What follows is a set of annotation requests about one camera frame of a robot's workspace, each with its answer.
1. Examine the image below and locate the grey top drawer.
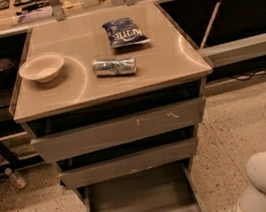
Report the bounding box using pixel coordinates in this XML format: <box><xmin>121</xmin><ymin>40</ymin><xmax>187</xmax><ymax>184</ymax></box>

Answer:
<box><xmin>31</xmin><ymin>96</ymin><xmax>206</xmax><ymax>163</ymax></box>

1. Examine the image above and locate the blue chip bag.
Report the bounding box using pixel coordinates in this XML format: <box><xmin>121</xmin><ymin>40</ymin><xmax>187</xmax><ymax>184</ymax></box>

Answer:
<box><xmin>102</xmin><ymin>17</ymin><xmax>149</xmax><ymax>48</ymax></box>

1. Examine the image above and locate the grey drawer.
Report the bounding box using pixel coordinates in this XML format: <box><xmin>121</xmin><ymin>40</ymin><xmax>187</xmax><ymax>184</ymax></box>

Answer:
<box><xmin>85</xmin><ymin>161</ymin><xmax>207</xmax><ymax>212</ymax></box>
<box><xmin>31</xmin><ymin>96</ymin><xmax>206</xmax><ymax>163</ymax></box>
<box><xmin>58</xmin><ymin>137</ymin><xmax>198</xmax><ymax>189</ymax></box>

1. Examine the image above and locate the grey bottom drawer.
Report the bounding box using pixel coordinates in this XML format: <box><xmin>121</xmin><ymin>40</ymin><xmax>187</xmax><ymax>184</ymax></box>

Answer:
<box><xmin>85</xmin><ymin>161</ymin><xmax>207</xmax><ymax>212</ymax></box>

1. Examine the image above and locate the white bowl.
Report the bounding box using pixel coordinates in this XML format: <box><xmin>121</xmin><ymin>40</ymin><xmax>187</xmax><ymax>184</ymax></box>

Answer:
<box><xmin>19</xmin><ymin>52</ymin><xmax>65</xmax><ymax>83</ymax></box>

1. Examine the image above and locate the white stick black handle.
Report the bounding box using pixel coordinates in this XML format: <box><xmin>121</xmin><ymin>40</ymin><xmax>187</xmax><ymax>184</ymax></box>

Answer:
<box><xmin>200</xmin><ymin>0</ymin><xmax>223</xmax><ymax>49</ymax></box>

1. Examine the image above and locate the grey drawer cabinet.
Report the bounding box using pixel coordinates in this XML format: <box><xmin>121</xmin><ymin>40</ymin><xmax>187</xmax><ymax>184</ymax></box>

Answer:
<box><xmin>13</xmin><ymin>2</ymin><xmax>211</xmax><ymax>212</ymax></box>

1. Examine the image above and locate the black cable on floor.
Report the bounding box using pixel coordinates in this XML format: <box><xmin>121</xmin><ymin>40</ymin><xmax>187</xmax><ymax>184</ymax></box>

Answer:
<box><xmin>228</xmin><ymin>68</ymin><xmax>266</xmax><ymax>84</ymax></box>

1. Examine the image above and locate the silver crushed can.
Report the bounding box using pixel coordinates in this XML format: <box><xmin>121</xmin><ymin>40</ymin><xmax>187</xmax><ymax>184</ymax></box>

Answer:
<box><xmin>92</xmin><ymin>57</ymin><xmax>137</xmax><ymax>76</ymax></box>

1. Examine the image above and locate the plastic water bottle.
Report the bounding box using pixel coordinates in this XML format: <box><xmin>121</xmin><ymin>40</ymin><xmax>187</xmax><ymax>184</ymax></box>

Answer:
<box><xmin>4</xmin><ymin>168</ymin><xmax>27</xmax><ymax>189</ymax></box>

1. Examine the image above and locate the grey middle drawer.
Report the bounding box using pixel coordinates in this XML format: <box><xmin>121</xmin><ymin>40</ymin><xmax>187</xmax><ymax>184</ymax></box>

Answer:
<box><xmin>58</xmin><ymin>137</ymin><xmax>198</xmax><ymax>189</ymax></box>

